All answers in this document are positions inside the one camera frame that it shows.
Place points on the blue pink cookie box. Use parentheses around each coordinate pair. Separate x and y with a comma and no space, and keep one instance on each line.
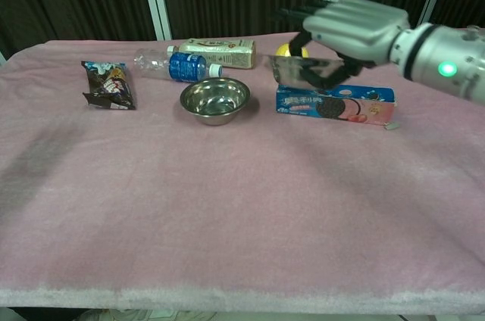
(303,105)

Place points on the beige milk tea bottle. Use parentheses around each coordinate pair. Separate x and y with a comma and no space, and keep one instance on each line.
(227,52)

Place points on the dark snack packet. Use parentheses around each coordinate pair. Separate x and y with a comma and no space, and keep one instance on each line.
(110,86)

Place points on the pink tablecloth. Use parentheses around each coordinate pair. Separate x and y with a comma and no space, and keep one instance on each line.
(227,222)

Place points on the yellow plastic pear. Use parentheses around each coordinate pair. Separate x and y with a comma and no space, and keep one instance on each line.
(283,50)

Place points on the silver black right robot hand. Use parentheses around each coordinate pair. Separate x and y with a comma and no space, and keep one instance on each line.
(356,25)

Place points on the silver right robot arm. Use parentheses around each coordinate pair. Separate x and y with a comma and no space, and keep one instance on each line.
(447,52)

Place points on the clear blue-label water bottle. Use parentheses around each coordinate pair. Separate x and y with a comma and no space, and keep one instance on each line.
(183,67)

